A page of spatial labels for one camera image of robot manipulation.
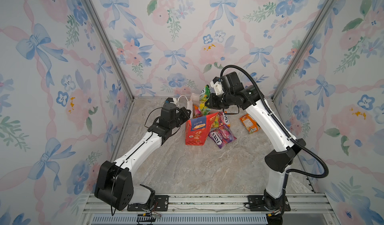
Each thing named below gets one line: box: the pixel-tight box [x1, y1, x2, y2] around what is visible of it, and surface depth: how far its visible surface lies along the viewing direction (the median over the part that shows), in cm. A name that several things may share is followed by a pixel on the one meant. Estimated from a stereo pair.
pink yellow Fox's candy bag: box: [210, 111, 231, 128], surface depth 105 cm
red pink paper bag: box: [185, 93, 219, 146], surface depth 83 cm
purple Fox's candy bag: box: [208, 125, 237, 149], surface depth 97 cm
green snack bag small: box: [199, 84, 212, 116], surface depth 74 cm
